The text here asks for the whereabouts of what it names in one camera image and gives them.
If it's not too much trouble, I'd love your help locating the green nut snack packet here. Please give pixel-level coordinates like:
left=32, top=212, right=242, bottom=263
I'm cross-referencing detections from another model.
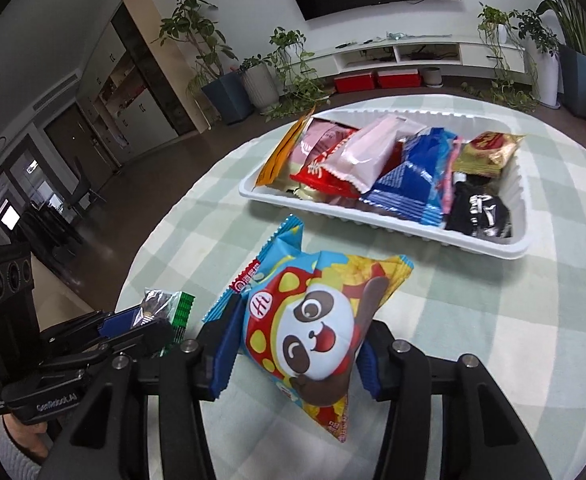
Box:
left=131, top=288, right=195, bottom=356

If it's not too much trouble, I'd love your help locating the blue panda snack bag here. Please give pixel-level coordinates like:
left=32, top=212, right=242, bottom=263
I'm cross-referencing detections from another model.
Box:
left=203, top=214, right=413, bottom=441

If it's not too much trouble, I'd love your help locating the pink patterned snack packet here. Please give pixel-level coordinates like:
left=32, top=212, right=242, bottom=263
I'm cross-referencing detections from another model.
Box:
left=440, top=136, right=463, bottom=217

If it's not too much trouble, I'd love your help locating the light pink translucent packet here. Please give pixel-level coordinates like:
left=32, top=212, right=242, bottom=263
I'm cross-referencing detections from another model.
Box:
left=320, top=114, right=426, bottom=194

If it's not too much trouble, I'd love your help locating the gold red snack packet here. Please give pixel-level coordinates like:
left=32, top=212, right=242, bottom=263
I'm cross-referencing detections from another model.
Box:
left=452, top=131, right=525, bottom=178

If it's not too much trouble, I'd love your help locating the left hand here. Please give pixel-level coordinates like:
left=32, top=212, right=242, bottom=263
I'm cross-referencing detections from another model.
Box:
left=2, top=414, right=49, bottom=460

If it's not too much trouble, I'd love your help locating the orange snack packet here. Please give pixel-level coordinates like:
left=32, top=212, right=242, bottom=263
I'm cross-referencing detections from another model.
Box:
left=255, top=107, right=316, bottom=186

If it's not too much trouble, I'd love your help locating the blue snack packet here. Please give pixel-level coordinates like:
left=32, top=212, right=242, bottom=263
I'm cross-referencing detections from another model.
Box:
left=359, top=127, right=458, bottom=226

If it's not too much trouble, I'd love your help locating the black snack packet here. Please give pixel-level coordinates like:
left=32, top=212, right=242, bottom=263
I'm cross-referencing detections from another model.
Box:
left=445, top=182, right=512, bottom=240

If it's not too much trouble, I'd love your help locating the white plastic tray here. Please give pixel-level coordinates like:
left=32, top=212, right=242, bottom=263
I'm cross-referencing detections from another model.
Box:
left=238, top=106, right=532, bottom=260

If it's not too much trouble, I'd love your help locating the left plant dark blue pot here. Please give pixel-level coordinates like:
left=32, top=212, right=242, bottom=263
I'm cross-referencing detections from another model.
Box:
left=155, top=0, right=254, bottom=126

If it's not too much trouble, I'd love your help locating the left plant white ribbed pot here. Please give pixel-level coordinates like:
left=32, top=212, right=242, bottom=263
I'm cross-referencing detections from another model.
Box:
left=237, top=27, right=332, bottom=123

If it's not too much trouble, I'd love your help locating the left red storage box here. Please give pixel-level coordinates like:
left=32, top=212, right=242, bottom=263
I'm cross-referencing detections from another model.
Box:
left=333, top=70, right=376, bottom=93

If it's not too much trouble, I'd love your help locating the red storage box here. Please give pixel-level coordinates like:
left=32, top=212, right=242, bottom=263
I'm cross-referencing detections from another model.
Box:
left=333, top=70, right=376, bottom=93
left=376, top=68, right=422, bottom=89

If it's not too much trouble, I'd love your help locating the right red storage box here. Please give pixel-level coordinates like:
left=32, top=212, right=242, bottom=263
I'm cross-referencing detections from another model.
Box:
left=376, top=68, right=422, bottom=89

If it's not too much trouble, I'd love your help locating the small white pot on floor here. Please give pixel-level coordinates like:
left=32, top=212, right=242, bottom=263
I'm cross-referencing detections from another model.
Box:
left=421, top=66, right=444, bottom=88

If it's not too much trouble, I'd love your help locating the white tv cabinet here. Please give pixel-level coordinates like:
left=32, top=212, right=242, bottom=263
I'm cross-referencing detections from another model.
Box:
left=310, top=35, right=532, bottom=84

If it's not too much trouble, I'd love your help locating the plant in white pot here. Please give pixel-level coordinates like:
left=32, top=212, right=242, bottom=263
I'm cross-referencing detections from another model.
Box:
left=462, top=3, right=560, bottom=113

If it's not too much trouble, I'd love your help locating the tall plant blue pot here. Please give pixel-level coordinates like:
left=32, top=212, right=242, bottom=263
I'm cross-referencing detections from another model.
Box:
left=536, top=0, right=586, bottom=119

